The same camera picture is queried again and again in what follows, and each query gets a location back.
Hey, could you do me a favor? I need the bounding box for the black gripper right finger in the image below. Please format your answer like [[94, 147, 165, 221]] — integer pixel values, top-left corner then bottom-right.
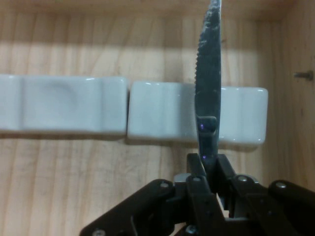
[[213, 153, 315, 236]]

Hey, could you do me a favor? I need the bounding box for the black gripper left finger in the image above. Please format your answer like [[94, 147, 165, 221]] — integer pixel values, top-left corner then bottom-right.
[[80, 152, 226, 236]]

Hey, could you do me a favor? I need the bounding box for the silver serrated table knife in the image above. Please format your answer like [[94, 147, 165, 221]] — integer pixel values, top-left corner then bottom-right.
[[193, 0, 224, 178]]

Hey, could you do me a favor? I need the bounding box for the white ceramic cutlery rest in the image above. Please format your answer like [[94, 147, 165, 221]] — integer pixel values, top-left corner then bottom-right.
[[0, 73, 128, 139], [126, 81, 269, 150]]

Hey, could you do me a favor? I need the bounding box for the metal screw in drawer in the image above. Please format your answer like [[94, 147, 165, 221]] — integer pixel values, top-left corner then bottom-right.
[[293, 69, 314, 81]]

